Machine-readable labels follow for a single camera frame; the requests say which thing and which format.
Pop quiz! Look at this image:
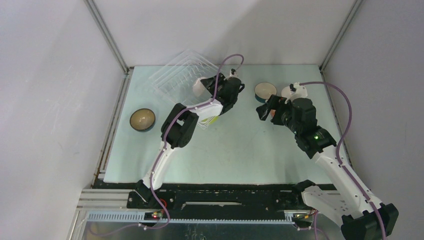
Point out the green bowl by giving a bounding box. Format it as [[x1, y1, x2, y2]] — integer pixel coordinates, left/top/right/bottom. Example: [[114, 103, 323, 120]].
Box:
[[198, 116, 219, 126]]

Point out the grey cable duct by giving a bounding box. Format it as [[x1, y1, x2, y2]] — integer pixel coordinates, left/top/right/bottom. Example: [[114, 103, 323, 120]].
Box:
[[86, 211, 301, 225]]

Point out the white wire dish rack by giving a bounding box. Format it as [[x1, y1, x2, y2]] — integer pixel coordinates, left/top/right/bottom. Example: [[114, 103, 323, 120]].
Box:
[[149, 50, 218, 115]]

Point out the dark bowl beige inside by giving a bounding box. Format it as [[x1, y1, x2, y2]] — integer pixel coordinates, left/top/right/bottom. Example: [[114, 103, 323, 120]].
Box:
[[129, 108, 156, 132]]

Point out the teal blue bowl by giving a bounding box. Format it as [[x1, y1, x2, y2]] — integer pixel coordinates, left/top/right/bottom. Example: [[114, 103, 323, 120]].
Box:
[[254, 82, 277, 103]]

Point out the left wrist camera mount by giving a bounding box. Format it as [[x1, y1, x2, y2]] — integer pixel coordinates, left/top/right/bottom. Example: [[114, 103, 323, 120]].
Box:
[[227, 68, 240, 81]]

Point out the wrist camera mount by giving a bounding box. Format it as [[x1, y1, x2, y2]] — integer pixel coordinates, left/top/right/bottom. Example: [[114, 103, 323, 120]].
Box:
[[284, 82, 308, 104], [227, 68, 240, 81]]

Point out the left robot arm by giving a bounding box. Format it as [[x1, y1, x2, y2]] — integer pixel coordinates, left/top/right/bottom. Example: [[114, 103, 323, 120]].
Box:
[[135, 68, 245, 208]]

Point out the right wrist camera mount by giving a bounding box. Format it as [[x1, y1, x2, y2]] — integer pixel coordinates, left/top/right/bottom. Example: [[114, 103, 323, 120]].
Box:
[[284, 82, 308, 104]]

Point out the orange bowl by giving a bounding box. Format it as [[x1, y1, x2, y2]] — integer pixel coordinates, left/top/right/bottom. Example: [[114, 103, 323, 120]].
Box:
[[281, 86, 295, 100]]

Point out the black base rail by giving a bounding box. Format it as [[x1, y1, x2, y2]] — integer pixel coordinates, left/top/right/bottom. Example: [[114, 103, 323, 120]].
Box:
[[126, 183, 311, 220]]

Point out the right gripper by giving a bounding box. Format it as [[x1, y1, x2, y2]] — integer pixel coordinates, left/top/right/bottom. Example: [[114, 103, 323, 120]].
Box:
[[255, 94, 301, 135]]

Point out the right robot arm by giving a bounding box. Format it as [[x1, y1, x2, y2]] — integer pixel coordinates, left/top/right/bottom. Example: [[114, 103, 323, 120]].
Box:
[[256, 95, 399, 240]]

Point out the white bowl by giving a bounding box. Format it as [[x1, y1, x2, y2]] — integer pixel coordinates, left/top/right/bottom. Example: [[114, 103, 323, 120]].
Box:
[[192, 77, 211, 98]]

